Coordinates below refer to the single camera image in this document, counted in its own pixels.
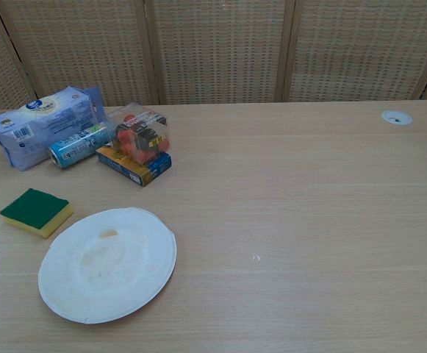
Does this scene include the green and yellow sponge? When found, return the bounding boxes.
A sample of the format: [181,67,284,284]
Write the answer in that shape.
[0,188,76,240]

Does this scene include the white table cable grommet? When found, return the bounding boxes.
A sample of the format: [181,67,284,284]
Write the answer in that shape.
[380,109,414,126]

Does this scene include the blue yellow cardboard box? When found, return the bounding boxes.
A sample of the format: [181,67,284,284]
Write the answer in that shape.
[95,143,173,188]

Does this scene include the blue garbage bag roll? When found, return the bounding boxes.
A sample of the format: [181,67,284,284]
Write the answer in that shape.
[48,122,113,171]

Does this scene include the blue white tissue pack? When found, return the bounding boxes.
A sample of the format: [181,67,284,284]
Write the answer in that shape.
[0,85,106,172]

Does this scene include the clear box with orange items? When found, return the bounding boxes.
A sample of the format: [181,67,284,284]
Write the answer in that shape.
[104,101,173,165]

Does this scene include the white paper plate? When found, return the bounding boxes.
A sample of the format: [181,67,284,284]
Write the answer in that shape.
[37,207,178,326]

